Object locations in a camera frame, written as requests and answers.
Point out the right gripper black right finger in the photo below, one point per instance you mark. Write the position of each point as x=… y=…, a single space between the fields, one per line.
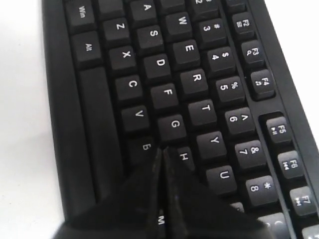
x=194 y=212

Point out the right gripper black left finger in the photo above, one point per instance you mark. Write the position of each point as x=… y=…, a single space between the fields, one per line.
x=130 y=213

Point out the black Acer keyboard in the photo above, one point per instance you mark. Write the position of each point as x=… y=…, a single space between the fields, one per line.
x=206 y=77

